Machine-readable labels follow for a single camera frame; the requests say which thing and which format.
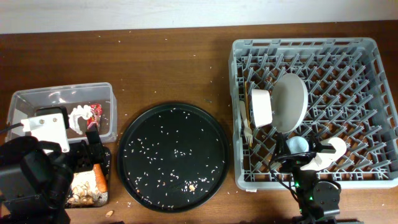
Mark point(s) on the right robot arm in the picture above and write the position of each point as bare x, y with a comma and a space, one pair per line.
318, 199

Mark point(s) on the wooden chopstick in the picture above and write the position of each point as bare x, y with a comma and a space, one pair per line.
248, 115

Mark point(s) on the orange carrot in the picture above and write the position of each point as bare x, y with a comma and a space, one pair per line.
100, 179

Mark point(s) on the black rectangular tray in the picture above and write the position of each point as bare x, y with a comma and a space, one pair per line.
105, 155

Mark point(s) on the red snack wrapper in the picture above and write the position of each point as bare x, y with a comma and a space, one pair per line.
96, 113

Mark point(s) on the light blue cup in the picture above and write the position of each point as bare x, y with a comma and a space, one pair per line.
297, 144

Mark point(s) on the grey round plate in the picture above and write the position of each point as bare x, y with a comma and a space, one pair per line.
289, 103

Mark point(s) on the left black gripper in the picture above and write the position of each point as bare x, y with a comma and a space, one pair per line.
79, 150

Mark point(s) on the white paper cup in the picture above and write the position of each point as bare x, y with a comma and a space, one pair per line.
338, 150

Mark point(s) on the round black serving tray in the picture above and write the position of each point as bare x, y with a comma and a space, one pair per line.
173, 158

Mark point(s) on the white plastic fork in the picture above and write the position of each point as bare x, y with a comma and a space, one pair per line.
242, 108

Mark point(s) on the white bowl with leftovers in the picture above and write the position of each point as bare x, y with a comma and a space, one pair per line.
261, 107

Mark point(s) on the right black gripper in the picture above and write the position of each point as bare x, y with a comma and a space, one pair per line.
295, 162

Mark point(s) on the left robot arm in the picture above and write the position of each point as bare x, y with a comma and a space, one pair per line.
36, 176

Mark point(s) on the clear plastic bin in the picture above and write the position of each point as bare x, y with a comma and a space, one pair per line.
25, 103

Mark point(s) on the grey plastic dishwasher rack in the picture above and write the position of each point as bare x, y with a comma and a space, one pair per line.
348, 97

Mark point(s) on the white napkin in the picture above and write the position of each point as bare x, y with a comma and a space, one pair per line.
83, 112

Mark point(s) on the food leftovers pile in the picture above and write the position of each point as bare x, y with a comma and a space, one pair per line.
84, 189

